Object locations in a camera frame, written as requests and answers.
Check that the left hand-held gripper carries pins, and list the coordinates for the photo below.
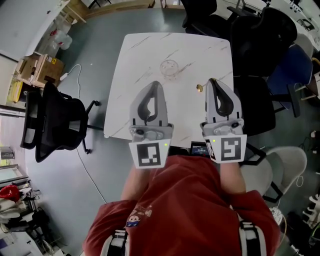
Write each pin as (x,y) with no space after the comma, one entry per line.
(148,155)

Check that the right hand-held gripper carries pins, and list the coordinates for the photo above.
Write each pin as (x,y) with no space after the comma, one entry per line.
(230,148)

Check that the clear glass cup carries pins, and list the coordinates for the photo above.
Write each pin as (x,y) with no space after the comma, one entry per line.
(169,68)

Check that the person's left forearm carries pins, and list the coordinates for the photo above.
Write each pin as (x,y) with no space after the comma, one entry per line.
(131,185)

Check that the person's right forearm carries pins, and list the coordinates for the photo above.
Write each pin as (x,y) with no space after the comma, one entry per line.
(232,178)

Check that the black screen device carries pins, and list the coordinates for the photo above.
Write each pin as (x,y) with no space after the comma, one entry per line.
(199,149)

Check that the grey fabric chair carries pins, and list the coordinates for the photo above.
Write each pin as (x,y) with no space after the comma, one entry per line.
(257,175)

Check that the blue office chair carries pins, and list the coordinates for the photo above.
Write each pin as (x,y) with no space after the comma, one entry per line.
(292,75)

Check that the black office chair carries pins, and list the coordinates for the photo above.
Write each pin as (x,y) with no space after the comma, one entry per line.
(60,120)
(262,42)
(200,12)

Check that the person's red shirt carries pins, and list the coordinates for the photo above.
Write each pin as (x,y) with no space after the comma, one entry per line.
(185,207)

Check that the light grey office chair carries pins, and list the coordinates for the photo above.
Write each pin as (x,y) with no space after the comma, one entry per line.
(305,45)

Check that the clear plastic water jug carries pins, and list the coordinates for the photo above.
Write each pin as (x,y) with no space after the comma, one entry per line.
(65,42)
(55,35)

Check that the cardboard boxes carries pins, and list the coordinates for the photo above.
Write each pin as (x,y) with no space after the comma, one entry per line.
(47,68)

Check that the patterned round stool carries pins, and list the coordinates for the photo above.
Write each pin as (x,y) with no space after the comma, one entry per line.
(275,212)

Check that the long white desk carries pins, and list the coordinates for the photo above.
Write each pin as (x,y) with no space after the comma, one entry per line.
(300,15)

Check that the white desk wooden legs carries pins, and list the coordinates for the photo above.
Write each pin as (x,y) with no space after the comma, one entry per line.
(50,22)

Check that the small cardboard box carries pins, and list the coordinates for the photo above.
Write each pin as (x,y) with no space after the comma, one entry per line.
(22,67)

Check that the yellow box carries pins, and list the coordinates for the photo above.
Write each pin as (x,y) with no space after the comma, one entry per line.
(15,91)

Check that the cluttered metal rack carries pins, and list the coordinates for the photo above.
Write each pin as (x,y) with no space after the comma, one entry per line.
(32,217)

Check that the red cloth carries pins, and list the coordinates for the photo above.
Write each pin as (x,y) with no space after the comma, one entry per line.
(9,193)

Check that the wooden frame chair brown seat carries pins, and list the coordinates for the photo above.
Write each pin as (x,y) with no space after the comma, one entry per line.
(312,82)

